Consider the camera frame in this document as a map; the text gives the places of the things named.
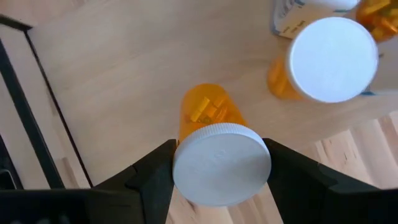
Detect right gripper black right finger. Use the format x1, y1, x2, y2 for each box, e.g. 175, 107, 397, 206
262, 138, 398, 224

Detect orange pill bottle white cap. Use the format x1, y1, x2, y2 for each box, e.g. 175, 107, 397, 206
172, 83, 272, 208
356, 0, 398, 44
267, 17, 380, 104

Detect wooden shelf black frame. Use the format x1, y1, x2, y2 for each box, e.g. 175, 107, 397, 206
0, 0, 398, 191

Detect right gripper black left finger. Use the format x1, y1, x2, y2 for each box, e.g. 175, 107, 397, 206
0, 138, 178, 224

